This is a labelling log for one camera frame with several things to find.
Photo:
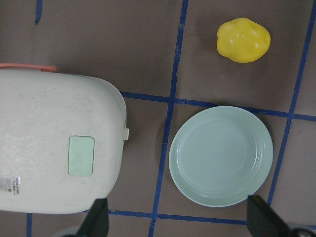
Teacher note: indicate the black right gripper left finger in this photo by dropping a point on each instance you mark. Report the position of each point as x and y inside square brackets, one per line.
[96, 222]

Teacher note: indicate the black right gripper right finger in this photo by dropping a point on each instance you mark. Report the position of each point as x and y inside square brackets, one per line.
[262, 221]

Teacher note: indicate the white rice cooker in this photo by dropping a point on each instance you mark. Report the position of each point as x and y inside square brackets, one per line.
[61, 139]

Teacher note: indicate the green plate near cooker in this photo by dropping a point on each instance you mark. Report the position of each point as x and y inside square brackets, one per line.
[220, 156]

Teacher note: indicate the yellow plastic potato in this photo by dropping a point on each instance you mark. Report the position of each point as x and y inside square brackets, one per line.
[242, 40]

